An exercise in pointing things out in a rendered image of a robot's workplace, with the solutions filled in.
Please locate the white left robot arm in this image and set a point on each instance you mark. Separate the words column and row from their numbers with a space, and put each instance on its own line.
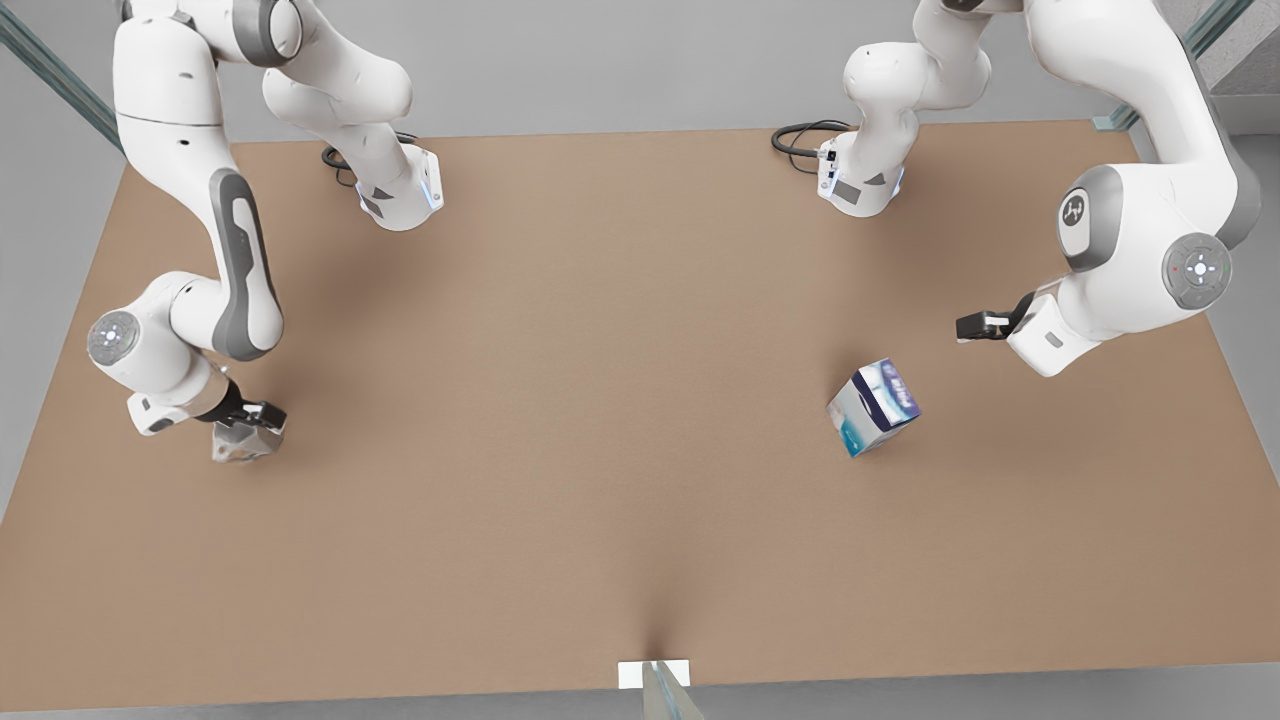
column 1130, row 130

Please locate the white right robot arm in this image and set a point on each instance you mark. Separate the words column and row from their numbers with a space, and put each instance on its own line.
column 170, row 170

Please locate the blue and white printed box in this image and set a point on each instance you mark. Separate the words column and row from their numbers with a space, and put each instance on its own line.
column 875, row 405

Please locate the silver frame post with white foot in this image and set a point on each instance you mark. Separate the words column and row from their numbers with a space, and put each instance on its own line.
column 660, row 685

